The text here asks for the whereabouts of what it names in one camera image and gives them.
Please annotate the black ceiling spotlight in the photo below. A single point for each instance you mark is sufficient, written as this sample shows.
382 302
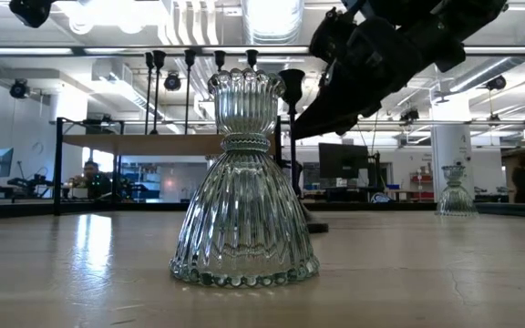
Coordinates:
172 81
496 83
18 89

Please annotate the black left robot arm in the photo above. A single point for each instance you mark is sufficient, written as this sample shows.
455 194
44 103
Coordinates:
32 11

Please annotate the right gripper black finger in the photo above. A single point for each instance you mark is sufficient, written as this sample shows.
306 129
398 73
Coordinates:
331 107
367 111

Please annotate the wooden shelf with black frame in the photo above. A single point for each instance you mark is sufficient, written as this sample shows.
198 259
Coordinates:
153 145

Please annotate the black computer monitor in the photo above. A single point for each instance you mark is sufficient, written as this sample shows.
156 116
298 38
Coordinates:
342 160

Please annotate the short black candlestick holder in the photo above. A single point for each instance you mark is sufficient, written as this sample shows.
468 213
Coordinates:
292 86

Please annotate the clear ribbed glass candle holder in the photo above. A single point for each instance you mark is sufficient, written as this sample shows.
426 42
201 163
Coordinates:
455 200
244 205

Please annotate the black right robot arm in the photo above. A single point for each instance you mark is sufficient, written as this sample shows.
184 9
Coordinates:
472 18

